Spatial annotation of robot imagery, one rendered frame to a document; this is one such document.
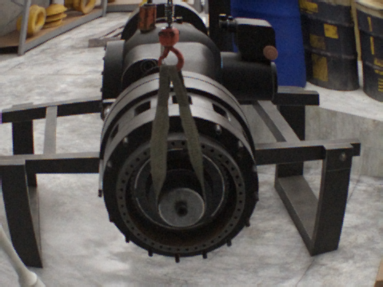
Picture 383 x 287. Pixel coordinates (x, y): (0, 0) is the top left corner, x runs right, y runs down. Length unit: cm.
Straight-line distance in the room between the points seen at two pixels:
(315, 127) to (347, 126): 29
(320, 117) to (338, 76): 59
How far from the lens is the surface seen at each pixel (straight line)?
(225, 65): 417
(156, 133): 268
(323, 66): 582
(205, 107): 290
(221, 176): 287
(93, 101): 471
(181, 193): 272
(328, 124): 536
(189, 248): 287
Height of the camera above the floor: 193
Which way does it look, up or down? 19 degrees down
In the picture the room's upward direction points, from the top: straight up
